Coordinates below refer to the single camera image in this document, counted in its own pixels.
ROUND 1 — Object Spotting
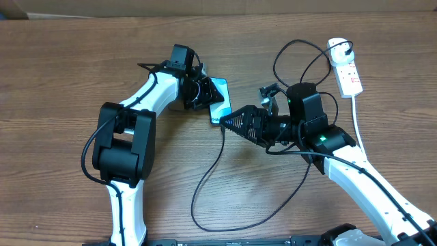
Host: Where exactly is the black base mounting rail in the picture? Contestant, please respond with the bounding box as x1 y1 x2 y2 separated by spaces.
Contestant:
83 235 342 246

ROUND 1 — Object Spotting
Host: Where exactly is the blue Samsung Galaxy smartphone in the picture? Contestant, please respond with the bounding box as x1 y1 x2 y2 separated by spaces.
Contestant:
210 77 232 126

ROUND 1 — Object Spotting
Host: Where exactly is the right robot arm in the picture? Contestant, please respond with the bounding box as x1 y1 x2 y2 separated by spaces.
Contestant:
220 83 436 245

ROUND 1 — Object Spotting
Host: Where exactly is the black USB charging cable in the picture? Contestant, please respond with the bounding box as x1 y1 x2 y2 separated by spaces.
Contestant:
190 39 354 233

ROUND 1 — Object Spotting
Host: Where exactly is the brown cardboard backdrop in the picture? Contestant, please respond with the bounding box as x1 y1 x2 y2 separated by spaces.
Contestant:
1 0 436 19

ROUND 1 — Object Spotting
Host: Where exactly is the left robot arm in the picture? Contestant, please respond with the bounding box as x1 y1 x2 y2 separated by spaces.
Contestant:
81 44 231 245

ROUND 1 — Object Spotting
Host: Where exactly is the white power strip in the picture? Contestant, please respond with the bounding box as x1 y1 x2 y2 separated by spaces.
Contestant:
332 48 363 98

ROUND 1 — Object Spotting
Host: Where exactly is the white wall charger plug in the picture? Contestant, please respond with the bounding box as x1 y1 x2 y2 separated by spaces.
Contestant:
327 38 355 67

